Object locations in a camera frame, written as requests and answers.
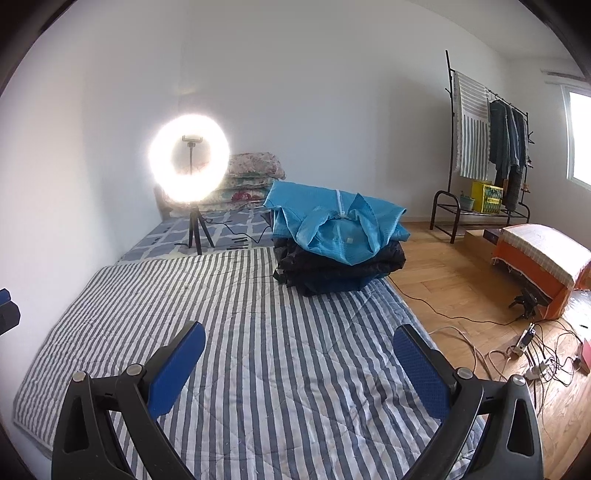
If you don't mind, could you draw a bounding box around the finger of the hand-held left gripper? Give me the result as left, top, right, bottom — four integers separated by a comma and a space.
0, 288, 21, 336

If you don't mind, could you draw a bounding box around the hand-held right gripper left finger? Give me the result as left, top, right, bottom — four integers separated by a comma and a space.
52, 322, 206, 480

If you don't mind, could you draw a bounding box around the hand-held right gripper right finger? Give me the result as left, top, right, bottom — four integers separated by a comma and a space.
392, 324, 546, 480

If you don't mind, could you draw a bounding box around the light blue pinstriped garment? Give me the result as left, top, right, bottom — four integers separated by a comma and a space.
262, 180, 411, 266

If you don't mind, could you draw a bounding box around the stack of dark folded clothes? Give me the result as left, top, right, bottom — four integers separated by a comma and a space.
272, 237, 407, 296

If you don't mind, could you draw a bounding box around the black metal clothes rack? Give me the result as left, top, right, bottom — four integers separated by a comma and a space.
429, 50, 534, 243

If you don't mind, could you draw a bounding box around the blue white striped quilt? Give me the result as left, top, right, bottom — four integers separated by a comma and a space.
11, 247, 485, 480

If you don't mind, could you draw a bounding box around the white charger adapter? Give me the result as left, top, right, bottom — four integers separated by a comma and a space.
515, 323, 536, 358

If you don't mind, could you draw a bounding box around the white power strip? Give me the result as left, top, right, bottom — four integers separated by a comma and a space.
526, 357, 552, 379

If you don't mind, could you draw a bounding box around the black clamp device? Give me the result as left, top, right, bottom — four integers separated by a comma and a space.
508, 288, 550, 321

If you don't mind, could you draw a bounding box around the cardboard box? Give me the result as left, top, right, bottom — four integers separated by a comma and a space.
464, 226, 504, 266

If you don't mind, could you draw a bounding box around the orange box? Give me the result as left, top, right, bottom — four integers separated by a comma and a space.
490, 240, 575, 321

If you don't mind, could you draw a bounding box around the beige checked cloth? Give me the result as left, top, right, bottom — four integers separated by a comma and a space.
501, 224, 591, 289

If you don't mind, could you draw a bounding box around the yellow crate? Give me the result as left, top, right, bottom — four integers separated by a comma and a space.
471, 181, 504, 214

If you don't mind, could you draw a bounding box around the floral folded quilt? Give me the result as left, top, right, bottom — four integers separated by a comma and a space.
203, 178, 278, 213

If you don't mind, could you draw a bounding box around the phone holder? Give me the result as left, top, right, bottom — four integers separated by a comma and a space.
181, 135, 204, 174

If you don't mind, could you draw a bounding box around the hanging blue denim garment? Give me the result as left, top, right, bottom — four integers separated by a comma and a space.
507, 108, 530, 210

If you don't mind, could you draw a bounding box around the grey white striped towel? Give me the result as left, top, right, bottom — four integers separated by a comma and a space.
451, 69, 492, 181

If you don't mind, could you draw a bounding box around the hanging dark green jacket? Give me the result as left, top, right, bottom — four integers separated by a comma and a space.
488, 99, 512, 185

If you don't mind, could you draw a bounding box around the window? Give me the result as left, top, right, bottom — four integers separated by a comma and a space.
561, 83, 591, 192

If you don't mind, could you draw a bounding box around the long black floor cable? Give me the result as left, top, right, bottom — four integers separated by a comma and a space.
388, 274, 522, 324

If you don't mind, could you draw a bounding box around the white floor cable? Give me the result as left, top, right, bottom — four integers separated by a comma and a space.
429, 325, 509, 381

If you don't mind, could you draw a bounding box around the tangle of floor cables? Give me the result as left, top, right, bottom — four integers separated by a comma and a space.
485, 318, 587, 388

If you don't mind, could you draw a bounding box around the thin black ring light cable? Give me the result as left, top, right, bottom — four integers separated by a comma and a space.
203, 219, 278, 245

